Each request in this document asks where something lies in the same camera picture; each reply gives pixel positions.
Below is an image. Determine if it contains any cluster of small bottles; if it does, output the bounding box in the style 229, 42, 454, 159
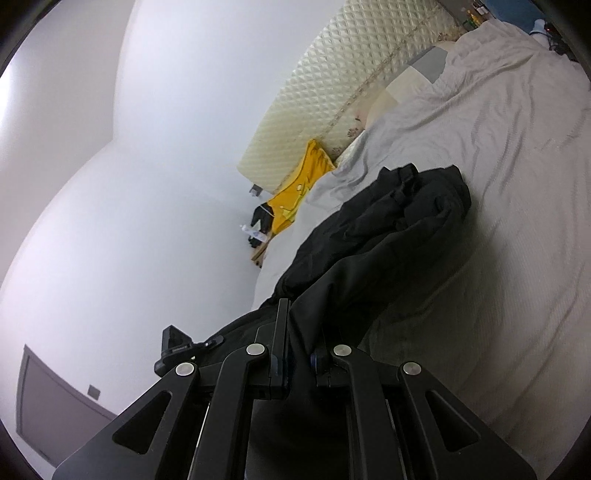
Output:
457, 0, 490, 21

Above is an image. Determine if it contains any pink and grey pillow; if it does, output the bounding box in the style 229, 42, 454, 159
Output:
365, 46, 451, 130

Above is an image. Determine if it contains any grey door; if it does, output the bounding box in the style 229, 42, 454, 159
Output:
16, 344, 118, 468

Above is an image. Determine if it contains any cream quilted headboard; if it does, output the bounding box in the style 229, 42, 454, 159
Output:
238, 0, 467, 195

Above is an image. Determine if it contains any yellow crown pillow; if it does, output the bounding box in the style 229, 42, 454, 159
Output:
268, 138, 335, 236

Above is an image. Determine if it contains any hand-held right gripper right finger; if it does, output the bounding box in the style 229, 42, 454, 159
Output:
311, 344, 539, 480

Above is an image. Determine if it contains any wooden nightstand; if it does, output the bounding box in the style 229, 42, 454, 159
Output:
250, 240, 273, 268

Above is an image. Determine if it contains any blue chair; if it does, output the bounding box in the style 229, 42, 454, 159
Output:
485, 0, 539, 19

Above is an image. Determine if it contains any white plastic bottle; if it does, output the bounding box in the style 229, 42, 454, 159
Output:
239, 224, 269, 243

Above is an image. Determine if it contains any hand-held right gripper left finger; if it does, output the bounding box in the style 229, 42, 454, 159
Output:
51, 299, 291, 480

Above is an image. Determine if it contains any black puffer jacket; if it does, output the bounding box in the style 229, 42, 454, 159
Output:
203, 164, 472, 416

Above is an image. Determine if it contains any grey bed duvet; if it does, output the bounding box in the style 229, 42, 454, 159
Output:
252, 9, 591, 467

